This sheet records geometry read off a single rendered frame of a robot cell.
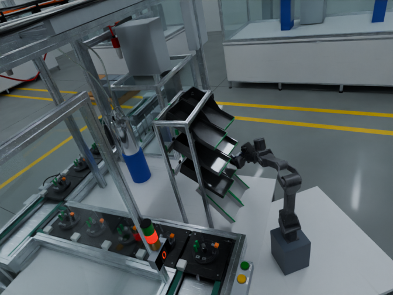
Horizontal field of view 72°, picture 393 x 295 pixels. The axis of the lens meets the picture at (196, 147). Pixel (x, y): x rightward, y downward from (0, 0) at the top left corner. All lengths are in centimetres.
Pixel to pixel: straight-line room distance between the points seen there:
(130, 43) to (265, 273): 181
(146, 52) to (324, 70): 345
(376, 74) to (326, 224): 354
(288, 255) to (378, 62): 393
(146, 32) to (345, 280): 194
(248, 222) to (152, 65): 135
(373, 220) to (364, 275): 144
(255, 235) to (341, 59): 372
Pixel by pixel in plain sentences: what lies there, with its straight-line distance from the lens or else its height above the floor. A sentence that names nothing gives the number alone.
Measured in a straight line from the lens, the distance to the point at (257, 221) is 179.
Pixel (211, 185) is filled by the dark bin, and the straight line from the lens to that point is 151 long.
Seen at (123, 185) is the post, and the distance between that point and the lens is 103.
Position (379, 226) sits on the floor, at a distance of 303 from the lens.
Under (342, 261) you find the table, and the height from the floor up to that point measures 86.
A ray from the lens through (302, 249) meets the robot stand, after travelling 147.
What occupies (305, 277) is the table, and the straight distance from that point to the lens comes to 160.
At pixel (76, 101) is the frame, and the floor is 198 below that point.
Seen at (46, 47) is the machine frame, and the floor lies 207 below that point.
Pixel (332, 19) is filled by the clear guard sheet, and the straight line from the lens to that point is 483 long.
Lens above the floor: 225
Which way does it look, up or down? 34 degrees down
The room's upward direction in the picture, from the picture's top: 13 degrees counter-clockwise
